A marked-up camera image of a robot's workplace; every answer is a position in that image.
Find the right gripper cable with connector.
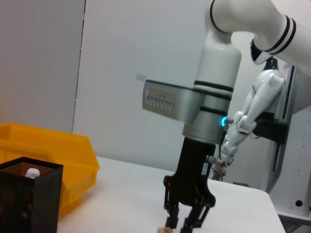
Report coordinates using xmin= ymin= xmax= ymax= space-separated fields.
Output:
xmin=206 ymin=116 xmax=234 ymax=182

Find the yellow plastic storage bin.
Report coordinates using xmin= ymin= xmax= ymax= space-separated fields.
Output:
xmin=0 ymin=123 xmax=101 ymax=219

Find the white humanoid robot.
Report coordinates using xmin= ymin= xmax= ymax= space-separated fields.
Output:
xmin=211 ymin=58 xmax=286 ymax=182

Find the mint green pen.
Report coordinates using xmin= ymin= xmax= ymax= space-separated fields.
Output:
xmin=25 ymin=168 xmax=41 ymax=179

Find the black stand mount block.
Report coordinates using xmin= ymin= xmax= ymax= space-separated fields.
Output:
xmin=254 ymin=112 xmax=289 ymax=143

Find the black mesh pen holder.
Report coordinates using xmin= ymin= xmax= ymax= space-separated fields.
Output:
xmin=0 ymin=156 xmax=64 ymax=233

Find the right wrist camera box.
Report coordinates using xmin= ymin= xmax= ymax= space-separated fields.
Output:
xmin=142 ymin=80 xmax=205 ymax=121

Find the white metal stand frame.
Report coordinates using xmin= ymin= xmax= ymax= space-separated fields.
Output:
xmin=266 ymin=55 xmax=311 ymax=219

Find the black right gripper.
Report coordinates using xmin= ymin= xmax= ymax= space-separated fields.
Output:
xmin=162 ymin=137 xmax=217 ymax=233

